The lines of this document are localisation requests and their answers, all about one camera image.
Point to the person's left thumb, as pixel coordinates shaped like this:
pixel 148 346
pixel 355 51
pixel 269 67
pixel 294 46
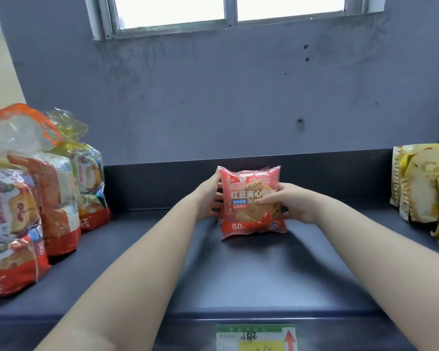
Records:
pixel 217 176

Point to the green and yellow shelf label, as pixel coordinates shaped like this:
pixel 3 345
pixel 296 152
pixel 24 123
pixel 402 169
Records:
pixel 256 338

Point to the orange and white bread bag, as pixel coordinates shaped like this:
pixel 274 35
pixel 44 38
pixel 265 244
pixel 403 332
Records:
pixel 60 215

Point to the person's left hand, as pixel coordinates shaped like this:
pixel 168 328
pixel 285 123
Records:
pixel 206 199

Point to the person's right thumb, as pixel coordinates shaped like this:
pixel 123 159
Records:
pixel 272 200

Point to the red bread packet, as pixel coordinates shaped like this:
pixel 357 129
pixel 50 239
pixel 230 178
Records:
pixel 247 222
pixel 219 217

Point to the grey window frame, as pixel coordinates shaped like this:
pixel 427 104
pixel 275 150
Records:
pixel 230 23

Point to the bread bag with yellow top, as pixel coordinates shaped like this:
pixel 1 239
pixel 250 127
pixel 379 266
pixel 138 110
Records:
pixel 89 179

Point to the person's left forearm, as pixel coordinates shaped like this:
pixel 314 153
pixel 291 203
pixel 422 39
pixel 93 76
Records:
pixel 139 274

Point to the person's right forearm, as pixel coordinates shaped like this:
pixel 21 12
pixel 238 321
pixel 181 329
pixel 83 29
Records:
pixel 380 274

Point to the dark shelf back panel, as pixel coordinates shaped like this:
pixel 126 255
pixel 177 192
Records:
pixel 161 186

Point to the person's right hand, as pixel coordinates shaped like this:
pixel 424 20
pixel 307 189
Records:
pixel 300 202

